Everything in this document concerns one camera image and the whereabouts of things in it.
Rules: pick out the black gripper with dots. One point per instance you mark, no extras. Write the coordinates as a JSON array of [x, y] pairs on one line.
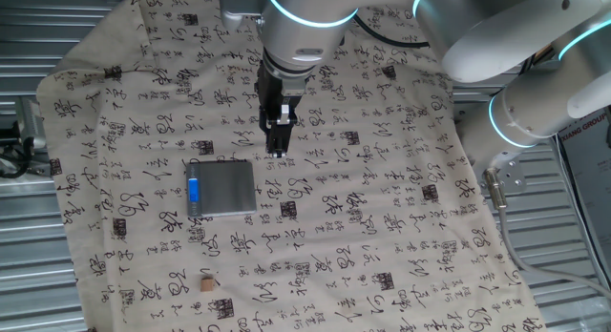
[[269, 96]]

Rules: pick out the small wooden block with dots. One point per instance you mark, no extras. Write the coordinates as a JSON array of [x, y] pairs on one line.
[[207, 285]]

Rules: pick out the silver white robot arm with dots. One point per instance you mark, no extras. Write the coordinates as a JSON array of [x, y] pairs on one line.
[[305, 36]]

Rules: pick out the silver digital pocket scale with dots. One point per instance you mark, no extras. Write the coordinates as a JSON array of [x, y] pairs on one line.
[[229, 189]]

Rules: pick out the beige calligraphy print cloth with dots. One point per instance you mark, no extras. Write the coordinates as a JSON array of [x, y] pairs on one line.
[[358, 227]]

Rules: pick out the white printed poster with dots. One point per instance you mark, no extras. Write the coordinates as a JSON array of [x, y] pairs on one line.
[[592, 170]]

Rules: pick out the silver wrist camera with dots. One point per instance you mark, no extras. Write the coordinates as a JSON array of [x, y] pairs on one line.
[[234, 12]]

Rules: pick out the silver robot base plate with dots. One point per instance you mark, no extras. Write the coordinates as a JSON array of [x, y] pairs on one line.
[[513, 177]]

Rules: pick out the silver side camera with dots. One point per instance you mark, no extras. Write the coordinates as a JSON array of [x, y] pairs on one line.
[[31, 122]]

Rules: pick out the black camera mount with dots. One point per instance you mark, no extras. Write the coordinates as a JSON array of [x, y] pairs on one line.
[[26, 153]]

